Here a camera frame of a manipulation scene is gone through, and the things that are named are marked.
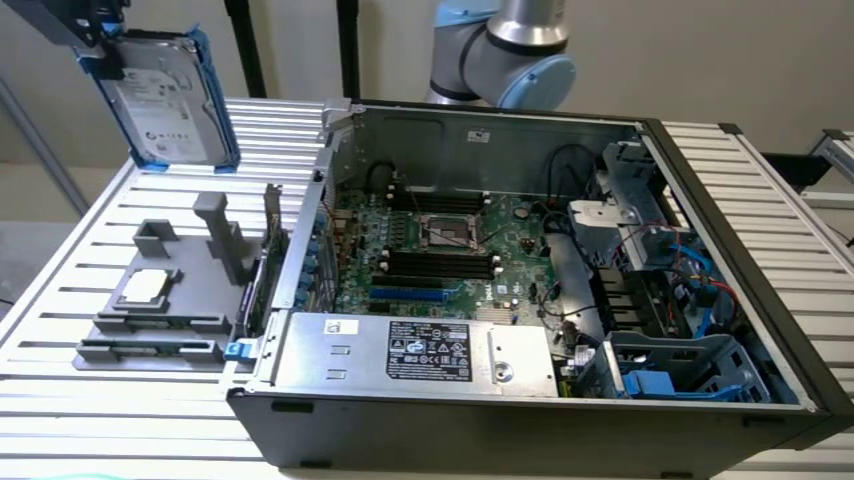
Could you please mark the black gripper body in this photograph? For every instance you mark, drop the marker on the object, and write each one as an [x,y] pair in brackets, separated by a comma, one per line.
[54,20]

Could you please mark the hard disk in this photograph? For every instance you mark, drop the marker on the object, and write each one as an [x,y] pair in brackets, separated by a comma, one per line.
[169,107]

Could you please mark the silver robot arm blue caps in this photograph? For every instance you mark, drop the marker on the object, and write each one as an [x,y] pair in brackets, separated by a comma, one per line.
[513,45]

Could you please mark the grey metal disk bay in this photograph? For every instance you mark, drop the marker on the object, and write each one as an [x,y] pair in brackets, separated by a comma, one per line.
[620,210]

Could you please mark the grey disk bay blue tabs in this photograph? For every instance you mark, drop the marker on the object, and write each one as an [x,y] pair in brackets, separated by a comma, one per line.
[674,360]

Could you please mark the silver CPU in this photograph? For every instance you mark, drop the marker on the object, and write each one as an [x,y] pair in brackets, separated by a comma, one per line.
[149,285]

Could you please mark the graphics card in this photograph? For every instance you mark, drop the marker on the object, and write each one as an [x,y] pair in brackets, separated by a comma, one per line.
[267,265]

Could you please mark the grey parts rack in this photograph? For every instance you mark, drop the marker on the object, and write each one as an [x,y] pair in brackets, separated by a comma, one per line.
[193,295]

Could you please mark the black RAM slot bank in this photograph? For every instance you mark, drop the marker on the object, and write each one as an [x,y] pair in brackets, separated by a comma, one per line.
[440,265]
[436,200]

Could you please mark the blue case latch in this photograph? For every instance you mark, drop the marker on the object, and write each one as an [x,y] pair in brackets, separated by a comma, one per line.
[239,350]

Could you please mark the CPU socket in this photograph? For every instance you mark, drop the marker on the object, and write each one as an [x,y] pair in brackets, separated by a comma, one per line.
[449,232]

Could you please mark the blue expansion slot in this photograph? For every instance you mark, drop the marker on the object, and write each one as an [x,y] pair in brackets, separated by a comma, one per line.
[407,294]

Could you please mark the black expansion slot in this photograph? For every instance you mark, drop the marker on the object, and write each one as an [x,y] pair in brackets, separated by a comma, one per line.
[400,306]

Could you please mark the silver power supply unit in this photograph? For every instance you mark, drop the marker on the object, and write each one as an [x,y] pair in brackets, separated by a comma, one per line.
[360,357]

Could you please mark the green motherboard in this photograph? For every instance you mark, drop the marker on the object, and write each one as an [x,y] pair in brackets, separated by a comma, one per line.
[513,277]

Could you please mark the silver chipset heat sink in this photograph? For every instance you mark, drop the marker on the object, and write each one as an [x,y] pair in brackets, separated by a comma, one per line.
[499,316]

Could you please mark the grey plastic air shroud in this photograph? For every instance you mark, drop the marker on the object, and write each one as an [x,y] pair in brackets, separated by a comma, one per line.
[573,280]

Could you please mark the black open PC case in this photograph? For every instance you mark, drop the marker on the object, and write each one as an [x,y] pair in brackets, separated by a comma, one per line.
[507,430]

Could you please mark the grey metal frame pole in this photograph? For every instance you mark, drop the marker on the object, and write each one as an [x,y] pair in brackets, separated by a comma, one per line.
[40,145]

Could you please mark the black vertical post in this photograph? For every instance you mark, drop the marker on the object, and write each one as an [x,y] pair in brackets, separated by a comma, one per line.
[348,45]
[245,45]

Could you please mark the silver case hinge bracket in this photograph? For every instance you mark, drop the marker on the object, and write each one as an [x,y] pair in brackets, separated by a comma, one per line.
[335,114]

